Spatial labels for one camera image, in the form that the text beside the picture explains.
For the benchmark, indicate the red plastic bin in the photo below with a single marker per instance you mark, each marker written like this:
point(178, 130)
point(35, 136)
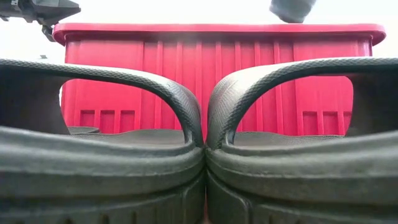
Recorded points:
point(199, 62)

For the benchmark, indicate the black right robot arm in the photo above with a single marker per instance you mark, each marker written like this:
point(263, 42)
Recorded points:
point(292, 11)

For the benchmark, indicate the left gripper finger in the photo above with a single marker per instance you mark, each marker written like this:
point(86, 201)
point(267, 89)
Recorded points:
point(59, 11)

